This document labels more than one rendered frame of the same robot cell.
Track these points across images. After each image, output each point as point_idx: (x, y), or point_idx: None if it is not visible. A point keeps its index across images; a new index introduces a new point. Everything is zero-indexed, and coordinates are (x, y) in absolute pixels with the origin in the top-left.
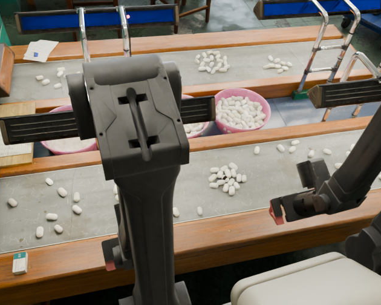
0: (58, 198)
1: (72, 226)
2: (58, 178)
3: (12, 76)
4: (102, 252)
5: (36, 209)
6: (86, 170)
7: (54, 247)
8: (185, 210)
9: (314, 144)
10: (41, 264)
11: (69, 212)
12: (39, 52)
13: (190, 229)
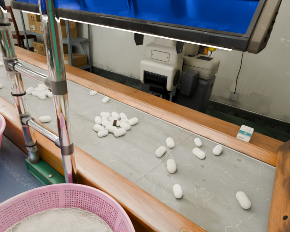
0: (179, 168)
1: (183, 140)
2: (161, 189)
3: None
4: (176, 109)
5: (211, 175)
6: (119, 173)
7: (210, 131)
8: (98, 99)
9: None
10: (226, 127)
11: (178, 149)
12: None
13: (114, 88)
